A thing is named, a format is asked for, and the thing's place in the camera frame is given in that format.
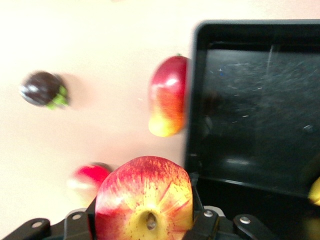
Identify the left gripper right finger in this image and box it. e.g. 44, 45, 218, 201
184, 174, 221, 240

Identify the yellow banana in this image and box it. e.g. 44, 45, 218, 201
307, 174, 320, 206

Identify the dark purple mangosteen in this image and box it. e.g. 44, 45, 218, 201
19, 71, 70, 111

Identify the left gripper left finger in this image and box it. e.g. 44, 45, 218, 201
63, 194, 97, 240

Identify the red yellow mango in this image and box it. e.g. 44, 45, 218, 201
147, 55, 189, 138

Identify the red yellow apple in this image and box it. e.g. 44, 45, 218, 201
94, 155, 195, 240

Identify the red pomegranate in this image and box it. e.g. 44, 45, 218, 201
67, 162, 114, 209

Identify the black plastic box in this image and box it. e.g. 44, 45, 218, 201
183, 19, 320, 240

